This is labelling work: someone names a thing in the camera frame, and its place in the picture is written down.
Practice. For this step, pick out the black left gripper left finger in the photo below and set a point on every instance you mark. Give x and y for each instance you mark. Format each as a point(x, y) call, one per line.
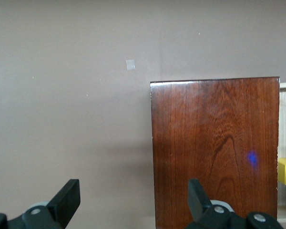
point(66, 198)

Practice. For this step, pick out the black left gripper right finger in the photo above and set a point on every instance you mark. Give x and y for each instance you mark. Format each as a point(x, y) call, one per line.
point(197, 202)

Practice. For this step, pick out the dark brown wooden cabinet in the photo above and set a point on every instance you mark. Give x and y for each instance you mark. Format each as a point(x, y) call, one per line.
point(217, 143)

